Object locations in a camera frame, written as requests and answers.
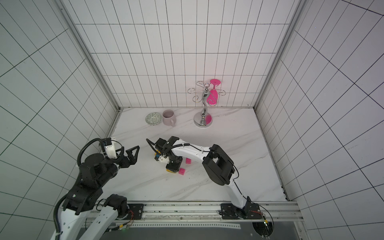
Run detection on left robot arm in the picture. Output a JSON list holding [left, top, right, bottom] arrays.
[[52, 138, 144, 240]]

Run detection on silver cup holder stand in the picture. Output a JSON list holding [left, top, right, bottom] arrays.
[[187, 81, 226, 128]]

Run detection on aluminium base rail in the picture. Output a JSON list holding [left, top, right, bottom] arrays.
[[110, 201, 305, 231]]

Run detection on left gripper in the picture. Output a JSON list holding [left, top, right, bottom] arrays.
[[97, 146, 141, 186]]

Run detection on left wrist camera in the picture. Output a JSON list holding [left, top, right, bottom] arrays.
[[103, 138, 118, 160]]

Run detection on pale pink mug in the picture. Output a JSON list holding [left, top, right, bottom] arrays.
[[162, 110, 176, 127]]

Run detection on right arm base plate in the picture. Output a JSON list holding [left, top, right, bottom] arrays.
[[219, 203, 263, 220]]

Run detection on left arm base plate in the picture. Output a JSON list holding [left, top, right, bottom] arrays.
[[119, 203, 144, 221]]

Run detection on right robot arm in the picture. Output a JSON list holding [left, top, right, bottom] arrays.
[[146, 136, 255, 219]]

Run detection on pink wine glass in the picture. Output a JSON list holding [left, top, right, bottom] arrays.
[[207, 79, 221, 106]]

